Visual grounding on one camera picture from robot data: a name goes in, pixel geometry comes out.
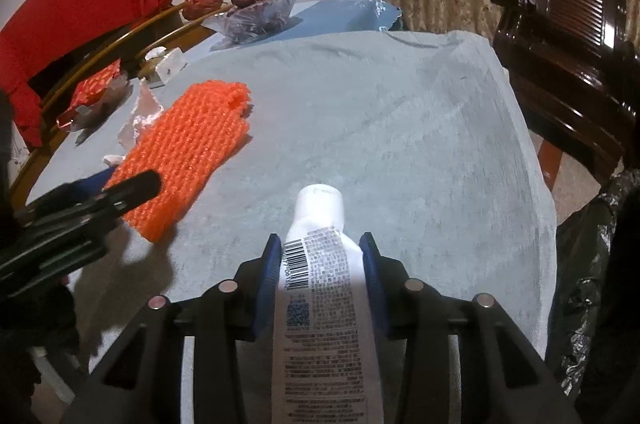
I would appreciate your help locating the dark wooden armchair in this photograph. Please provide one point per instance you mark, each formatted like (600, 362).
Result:
(576, 77)

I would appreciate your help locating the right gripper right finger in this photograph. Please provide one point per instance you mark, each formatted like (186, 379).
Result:
(465, 361)

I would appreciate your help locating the blue plastic table cover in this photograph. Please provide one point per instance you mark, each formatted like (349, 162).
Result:
(313, 18)

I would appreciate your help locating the small tissue box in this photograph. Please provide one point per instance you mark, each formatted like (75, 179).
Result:
(160, 65)

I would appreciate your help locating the black lined trash bin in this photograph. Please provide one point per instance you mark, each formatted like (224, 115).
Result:
(593, 340)

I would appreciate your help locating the orange foam net sleeve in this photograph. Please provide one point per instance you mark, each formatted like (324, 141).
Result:
(185, 146)

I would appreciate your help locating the light blue towel tablecloth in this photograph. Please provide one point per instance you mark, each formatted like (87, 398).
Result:
(423, 137)

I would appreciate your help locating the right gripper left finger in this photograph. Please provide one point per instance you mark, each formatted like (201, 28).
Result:
(139, 378)

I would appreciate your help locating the white printed tube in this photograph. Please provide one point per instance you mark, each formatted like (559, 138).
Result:
(324, 361)

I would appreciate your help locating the red cloth cover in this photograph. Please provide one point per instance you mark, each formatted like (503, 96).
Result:
(42, 31)

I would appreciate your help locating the white paper cup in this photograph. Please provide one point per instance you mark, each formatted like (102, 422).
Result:
(112, 160)

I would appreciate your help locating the red woven basket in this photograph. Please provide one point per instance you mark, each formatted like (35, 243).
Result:
(194, 9)

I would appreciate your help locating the red gift packet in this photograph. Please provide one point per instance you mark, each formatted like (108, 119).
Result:
(88, 92)

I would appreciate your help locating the glass fruit bowl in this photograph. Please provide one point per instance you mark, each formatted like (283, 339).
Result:
(256, 22)

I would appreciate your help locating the wooden tv cabinet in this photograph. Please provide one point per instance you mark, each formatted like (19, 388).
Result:
(130, 44)

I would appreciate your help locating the foil wrapper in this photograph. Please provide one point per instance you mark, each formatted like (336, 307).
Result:
(145, 114)

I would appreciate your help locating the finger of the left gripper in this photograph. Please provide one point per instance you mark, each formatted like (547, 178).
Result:
(65, 196)
(120, 196)

